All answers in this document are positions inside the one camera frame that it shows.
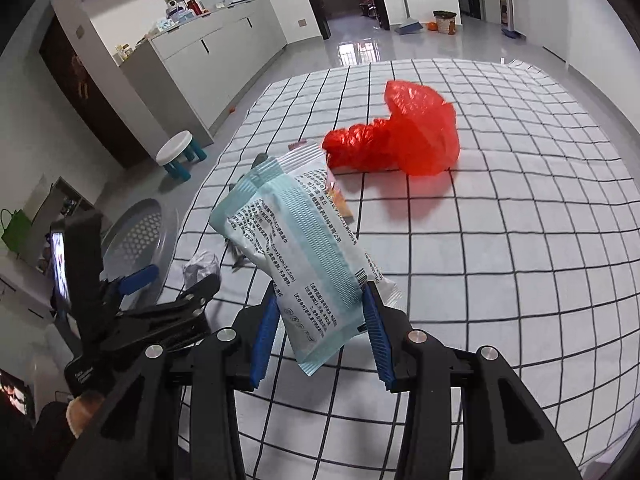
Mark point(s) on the white stool with blue legs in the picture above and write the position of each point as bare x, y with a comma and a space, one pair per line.
175, 145

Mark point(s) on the red thermos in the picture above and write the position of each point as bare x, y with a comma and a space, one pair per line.
195, 5

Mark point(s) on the crumpled grey plastic wrapper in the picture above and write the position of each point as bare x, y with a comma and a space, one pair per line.
200, 267

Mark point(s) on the blue mop head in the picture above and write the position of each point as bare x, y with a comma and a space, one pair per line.
512, 34

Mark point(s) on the grey sideboard cabinet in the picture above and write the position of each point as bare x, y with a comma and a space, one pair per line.
210, 60

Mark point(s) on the silver foil wrapper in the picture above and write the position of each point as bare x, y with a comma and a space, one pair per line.
239, 260

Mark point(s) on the grey shoe rack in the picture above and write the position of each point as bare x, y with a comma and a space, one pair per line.
55, 200

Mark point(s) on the dark brown door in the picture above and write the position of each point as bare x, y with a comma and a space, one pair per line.
85, 90

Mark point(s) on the light blue wipes packet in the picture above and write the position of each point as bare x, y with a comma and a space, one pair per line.
290, 240

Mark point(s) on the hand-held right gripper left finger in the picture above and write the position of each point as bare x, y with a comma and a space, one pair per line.
265, 340

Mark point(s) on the small pink wrapper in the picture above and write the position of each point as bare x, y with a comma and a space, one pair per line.
298, 145

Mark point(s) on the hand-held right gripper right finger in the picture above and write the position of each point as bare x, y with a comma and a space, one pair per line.
377, 340

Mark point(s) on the woven waste basket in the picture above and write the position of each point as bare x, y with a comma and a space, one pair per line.
445, 22

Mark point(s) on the person's left hand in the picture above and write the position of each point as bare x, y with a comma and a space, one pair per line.
82, 410

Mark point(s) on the red plastic bag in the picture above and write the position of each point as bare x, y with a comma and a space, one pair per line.
415, 130

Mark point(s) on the green bag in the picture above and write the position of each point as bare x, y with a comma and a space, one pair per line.
15, 230

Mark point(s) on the white printed packet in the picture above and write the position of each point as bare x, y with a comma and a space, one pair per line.
307, 157

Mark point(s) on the grey round laundry basket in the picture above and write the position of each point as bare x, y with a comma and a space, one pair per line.
135, 240

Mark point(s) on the dark grey foil wrapper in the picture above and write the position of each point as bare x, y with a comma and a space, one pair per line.
260, 160

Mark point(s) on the blue tissue box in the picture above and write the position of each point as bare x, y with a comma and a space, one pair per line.
182, 16

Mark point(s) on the person's left forearm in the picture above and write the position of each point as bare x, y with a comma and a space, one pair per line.
50, 430

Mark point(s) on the small orange wrapper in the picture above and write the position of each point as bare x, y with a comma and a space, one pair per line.
340, 203

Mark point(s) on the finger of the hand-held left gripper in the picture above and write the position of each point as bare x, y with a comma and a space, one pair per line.
185, 302
140, 277

